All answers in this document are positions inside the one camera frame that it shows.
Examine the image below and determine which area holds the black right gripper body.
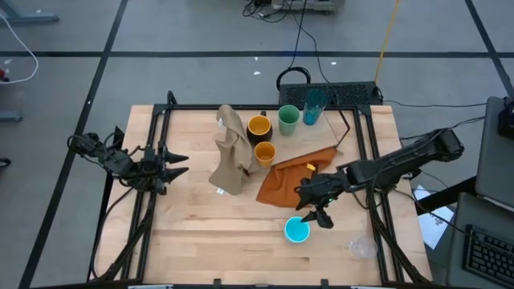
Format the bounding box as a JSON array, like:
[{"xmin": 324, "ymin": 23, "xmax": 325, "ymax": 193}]
[{"xmin": 307, "ymin": 170, "xmax": 350, "ymax": 210}]

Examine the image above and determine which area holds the grey side desk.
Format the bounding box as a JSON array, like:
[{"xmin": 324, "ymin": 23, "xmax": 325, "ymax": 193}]
[{"xmin": 445, "ymin": 191, "xmax": 514, "ymax": 289}]

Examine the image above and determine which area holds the thin black bent cable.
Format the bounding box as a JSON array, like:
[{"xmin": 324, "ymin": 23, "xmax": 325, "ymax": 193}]
[{"xmin": 331, "ymin": 94, "xmax": 351, "ymax": 149}]

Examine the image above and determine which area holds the light blue mug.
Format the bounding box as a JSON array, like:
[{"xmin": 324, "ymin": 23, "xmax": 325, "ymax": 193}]
[{"xmin": 284, "ymin": 216, "xmax": 312, "ymax": 244}]

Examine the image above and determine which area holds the green plastic cup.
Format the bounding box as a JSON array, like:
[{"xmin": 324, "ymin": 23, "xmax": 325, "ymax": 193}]
[{"xmin": 277, "ymin": 104, "xmax": 301, "ymax": 136}]

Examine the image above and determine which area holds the black coiled floor cable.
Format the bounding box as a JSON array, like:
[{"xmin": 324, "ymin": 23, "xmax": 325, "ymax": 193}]
[{"xmin": 275, "ymin": 0, "xmax": 312, "ymax": 92}]

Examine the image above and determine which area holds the orange plastic cup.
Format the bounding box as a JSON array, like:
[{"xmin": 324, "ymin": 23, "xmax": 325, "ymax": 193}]
[{"xmin": 253, "ymin": 140, "xmax": 277, "ymax": 169}]

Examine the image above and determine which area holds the clear plastic cup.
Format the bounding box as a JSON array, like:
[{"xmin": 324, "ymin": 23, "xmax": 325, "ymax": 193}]
[{"xmin": 348, "ymin": 236, "xmax": 378, "ymax": 260}]

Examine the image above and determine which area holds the teal faceted tumbler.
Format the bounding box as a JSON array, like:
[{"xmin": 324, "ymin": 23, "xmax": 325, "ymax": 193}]
[{"xmin": 302, "ymin": 88, "xmax": 328, "ymax": 126}]

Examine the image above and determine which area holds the orange cloth napkin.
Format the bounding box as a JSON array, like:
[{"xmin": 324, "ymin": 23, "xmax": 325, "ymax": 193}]
[{"xmin": 255, "ymin": 146, "xmax": 338, "ymax": 209}]

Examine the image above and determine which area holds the white paper sheet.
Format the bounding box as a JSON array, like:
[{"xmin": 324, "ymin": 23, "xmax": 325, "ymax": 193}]
[{"xmin": 413, "ymin": 184, "xmax": 455, "ymax": 250}]

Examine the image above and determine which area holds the black keyboard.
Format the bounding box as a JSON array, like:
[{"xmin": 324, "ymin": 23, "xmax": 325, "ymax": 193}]
[{"xmin": 462, "ymin": 224, "xmax": 514, "ymax": 288}]

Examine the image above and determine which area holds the white floor cable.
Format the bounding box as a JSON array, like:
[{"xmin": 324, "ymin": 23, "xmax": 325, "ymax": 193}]
[{"xmin": 0, "ymin": 11, "xmax": 40, "ymax": 85}]

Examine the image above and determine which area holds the yellow cable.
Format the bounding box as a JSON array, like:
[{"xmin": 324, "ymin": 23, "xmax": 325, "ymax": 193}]
[{"xmin": 373, "ymin": 0, "xmax": 402, "ymax": 85}]

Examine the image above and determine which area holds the black mug yellow inside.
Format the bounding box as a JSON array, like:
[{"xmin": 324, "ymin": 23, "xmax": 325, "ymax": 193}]
[{"xmin": 245, "ymin": 110, "xmax": 274, "ymax": 146}]

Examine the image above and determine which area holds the tan cloth napkin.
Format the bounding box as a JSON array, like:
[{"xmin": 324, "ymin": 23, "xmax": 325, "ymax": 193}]
[{"xmin": 207, "ymin": 104, "xmax": 262, "ymax": 197}]

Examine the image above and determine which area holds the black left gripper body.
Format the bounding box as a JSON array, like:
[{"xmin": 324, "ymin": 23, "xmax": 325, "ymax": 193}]
[{"xmin": 140, "ymin": 142, "xmax": 169, "ymax": 197}]

